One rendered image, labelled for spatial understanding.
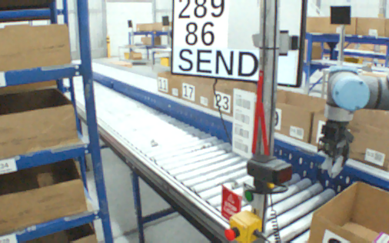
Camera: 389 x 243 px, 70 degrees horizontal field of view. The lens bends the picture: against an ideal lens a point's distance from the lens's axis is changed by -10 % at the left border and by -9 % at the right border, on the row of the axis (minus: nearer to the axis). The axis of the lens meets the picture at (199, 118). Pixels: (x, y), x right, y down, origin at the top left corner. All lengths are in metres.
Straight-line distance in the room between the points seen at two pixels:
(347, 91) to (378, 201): 0.45
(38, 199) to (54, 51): 0.38
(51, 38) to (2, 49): 0.12
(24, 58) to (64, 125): 0.20
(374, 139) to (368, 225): 0.35
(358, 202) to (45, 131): 1.02
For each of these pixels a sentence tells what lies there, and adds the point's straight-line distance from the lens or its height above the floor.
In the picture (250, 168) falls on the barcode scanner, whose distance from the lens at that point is 0.82.
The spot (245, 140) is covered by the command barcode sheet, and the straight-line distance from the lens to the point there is 0.89.
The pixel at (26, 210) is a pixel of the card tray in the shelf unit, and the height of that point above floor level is 0.98.
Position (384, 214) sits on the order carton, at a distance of 1.15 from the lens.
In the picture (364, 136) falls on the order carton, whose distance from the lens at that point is 1.35.
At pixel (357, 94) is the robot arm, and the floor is 1.26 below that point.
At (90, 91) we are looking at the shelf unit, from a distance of 0.77.
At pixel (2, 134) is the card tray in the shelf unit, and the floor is 1.19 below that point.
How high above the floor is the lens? 1.41
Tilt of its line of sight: 17 degrees down
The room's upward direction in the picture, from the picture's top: 1 degrees counter-clockwise
